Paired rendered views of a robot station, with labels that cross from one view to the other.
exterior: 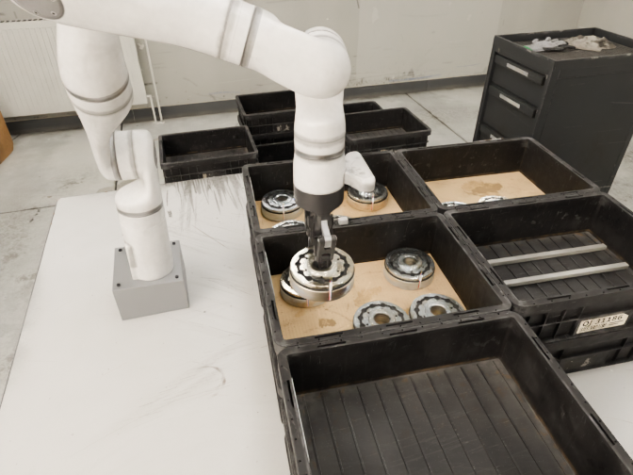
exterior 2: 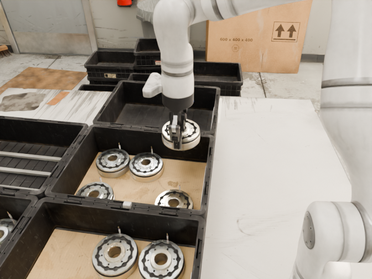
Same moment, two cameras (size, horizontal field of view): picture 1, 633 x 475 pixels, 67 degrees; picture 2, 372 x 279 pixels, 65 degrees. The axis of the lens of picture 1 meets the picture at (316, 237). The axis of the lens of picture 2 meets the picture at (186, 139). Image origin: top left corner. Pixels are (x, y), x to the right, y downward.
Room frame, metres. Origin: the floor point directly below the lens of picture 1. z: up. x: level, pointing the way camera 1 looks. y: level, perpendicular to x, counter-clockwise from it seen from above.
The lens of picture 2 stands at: (1.17, 0.22, 1.48)
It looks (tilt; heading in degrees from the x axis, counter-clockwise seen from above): 39 degrees down; 201
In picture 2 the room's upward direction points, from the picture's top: straight up
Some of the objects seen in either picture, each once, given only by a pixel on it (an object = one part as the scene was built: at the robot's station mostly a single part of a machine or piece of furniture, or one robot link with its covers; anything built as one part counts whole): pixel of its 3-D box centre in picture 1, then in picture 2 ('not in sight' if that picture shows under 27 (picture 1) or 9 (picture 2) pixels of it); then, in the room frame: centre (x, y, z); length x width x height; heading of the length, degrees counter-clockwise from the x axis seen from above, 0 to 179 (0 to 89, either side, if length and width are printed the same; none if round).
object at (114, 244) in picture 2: not in sight; (114, 252); (0.89, -0.05, 0.86); 0.05 x 0.05 x 0.01
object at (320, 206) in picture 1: (318, 204); (177, 105); (0.61, 0.00, 1.10); 0.08 x 0.08 x 0.09
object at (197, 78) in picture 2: not in sight; (210, 99); (-0.60, -0.25, 0.37); 0.40 x 0.30 x 0.45; 106
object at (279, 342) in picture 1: (371, 272); (138, 164); (0.67, -0.10, 0.92); 0.40 x 0.30 x 0.02; 102
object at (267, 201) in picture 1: (282, 200); not in sight; (1.01, 0.09, 0.86); 0.10 x 0.10 x 0.01
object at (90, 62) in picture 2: not in sight; (116, 77); (-0.76, -1.13, 0.31); 0.40 x 0.30 x 0.34; 106
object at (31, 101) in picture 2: not in sight; (20, 101); (0.28, -0.99, 0.71); 0.22 x 0.19 x 0.01; 106
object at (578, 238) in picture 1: (558, 264); (11, 163); (0.75, -0.49, 0.87); 0.40 x 0.30 x 0.11; 102
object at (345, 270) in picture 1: (322, 266); (180, 129); (0.58, -0.01, 1.00); 0.10 x 0.10 x 0.01
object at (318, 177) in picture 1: (332, 160); (169, 77); (0.61, -0.02, 1.17); 0.11 x 0.09 x 0.06; 102
